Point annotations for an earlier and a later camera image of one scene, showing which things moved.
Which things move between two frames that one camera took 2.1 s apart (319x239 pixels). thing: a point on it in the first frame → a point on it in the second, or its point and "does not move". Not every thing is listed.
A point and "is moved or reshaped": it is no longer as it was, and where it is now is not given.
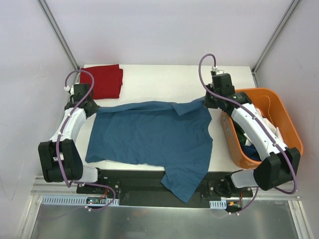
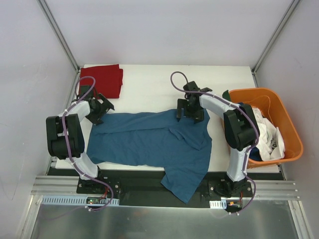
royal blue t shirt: (251, 151) does not move
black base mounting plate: (143, 188) does not move
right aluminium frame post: (291, 9) does not move
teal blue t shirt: (174, 135) is moved or reshaped
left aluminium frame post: (56, 27) does not move
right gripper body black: (209, 102) → (189, 111)
